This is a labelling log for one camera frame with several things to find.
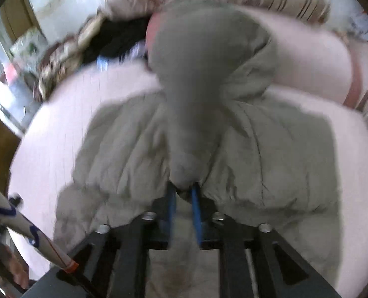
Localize pink bolster pillow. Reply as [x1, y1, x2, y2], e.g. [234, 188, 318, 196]
[145, 4, 363, 106]

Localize black cloth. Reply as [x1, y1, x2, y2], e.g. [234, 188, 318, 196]
[81, 15, 153, 66]

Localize pink quilted bed mattress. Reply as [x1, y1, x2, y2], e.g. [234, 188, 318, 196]
[8, 59, 368, 281]

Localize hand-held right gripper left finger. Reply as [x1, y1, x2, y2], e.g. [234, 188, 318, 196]
[24, 182, 178, 298]

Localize brown cream floral blanket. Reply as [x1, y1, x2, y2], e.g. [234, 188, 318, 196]
[36, 12, 110, 100]

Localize grey-green quilt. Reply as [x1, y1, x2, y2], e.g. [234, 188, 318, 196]
[52, 0, 342, 298]

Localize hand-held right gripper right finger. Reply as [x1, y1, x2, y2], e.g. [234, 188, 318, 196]
[191, 182, 342, 298]

